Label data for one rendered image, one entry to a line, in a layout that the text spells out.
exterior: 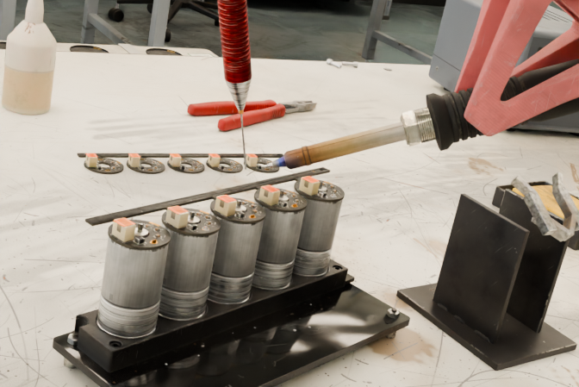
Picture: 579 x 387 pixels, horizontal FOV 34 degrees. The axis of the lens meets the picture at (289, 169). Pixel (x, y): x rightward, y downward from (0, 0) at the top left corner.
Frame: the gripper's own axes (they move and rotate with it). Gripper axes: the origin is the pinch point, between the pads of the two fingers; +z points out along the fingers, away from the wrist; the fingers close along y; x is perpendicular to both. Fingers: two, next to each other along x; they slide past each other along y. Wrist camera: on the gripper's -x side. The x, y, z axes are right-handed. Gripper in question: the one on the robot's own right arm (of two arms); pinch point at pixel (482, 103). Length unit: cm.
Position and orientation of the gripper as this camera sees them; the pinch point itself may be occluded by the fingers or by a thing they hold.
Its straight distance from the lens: 41.3
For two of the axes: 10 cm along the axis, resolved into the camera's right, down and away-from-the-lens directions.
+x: 7.8, 5.7, 2.6
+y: 0.4, 3.6, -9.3
